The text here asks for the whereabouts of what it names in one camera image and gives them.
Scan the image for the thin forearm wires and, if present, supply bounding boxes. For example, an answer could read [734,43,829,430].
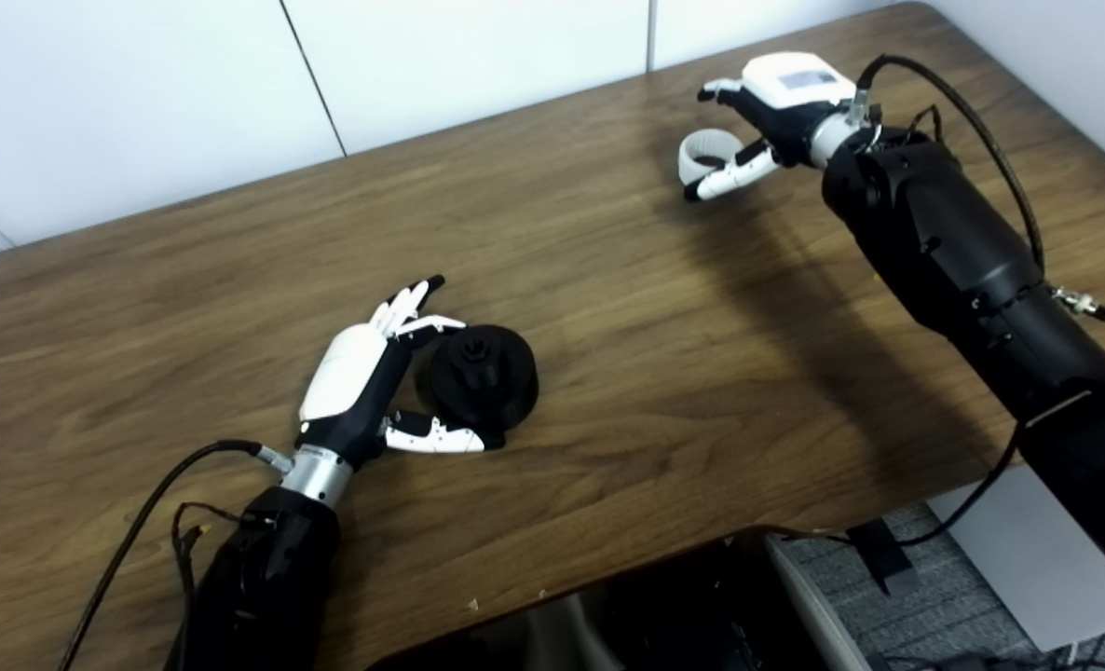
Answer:
[899,103,947,143]
[170,501,248,599]

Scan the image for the round black part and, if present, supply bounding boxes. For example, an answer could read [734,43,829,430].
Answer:
[425,323,541,451]

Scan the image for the black floor bracket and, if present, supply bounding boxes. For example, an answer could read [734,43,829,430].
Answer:
[846,517,922,598]

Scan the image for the black robot torso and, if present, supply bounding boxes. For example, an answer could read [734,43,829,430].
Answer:
[366,527,875,671]

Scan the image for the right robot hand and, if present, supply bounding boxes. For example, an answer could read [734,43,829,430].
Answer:
[683,51,860,202]

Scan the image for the right thin forearm wires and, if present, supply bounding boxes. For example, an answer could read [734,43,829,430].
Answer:
[899,103,947,143]

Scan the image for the white flat board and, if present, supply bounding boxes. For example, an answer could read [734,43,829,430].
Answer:
[925,461,1105,653]

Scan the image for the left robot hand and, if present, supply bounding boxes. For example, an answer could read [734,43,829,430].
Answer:
[296,274,507,468]

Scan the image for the left thin forearm wires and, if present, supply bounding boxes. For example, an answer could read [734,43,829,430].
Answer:
[170,501,248,599]

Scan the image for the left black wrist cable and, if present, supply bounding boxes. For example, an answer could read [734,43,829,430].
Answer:
[57,440,294,671]

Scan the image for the white ring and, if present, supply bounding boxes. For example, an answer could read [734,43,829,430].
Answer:
[677,129,747,188]

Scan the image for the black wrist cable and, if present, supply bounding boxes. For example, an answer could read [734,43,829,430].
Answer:
[771,53,1048,547]
[57,440,294,671]

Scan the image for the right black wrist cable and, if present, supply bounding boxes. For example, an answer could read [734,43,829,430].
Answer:
[771,53,1048,547]

